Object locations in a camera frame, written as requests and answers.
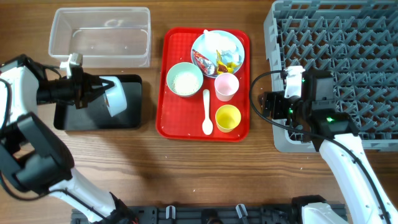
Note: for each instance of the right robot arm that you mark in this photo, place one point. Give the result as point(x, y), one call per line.
point(307, 106)

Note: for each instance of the red serving tray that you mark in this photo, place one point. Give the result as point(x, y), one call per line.
point(182, 118)

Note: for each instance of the black waste tray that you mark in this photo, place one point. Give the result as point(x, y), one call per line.
point(96, 115)

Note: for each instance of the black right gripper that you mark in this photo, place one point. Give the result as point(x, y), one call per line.
point(275, 98)

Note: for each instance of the crumpled white tissue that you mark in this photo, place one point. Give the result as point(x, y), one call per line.
point(219, 40)

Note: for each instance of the yellow foil wrapper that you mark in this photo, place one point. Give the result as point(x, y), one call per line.
point(227, 62)

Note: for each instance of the clear plastic bin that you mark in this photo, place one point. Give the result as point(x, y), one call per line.
point(107, 37)

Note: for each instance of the light blue plate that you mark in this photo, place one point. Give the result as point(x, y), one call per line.
point(199, 46)

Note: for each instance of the white plastic spoon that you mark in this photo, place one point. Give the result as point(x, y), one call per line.
point(207, 125)

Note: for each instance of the grey dishwasher rack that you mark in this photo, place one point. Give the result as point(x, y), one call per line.
point(357, 42)

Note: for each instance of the light blue bowl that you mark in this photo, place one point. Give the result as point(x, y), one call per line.
point(114, 97)

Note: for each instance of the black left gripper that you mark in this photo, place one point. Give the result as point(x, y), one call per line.
point(84, 82)

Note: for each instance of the pink plastic cup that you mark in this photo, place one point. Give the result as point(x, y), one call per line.
point(226, 86)

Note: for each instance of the yellow plastic cup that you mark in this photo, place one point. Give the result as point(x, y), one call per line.
point(227, 118)

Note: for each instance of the white rice pile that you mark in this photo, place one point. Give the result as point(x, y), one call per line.
point(185, 84)

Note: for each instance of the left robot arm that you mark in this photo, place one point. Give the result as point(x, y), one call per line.
point(33, 158)

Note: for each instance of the mint green bowl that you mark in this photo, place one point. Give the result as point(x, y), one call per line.
point(183, 67)

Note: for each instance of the red foil wrapper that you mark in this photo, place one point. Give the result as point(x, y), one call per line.
point(205, 65)

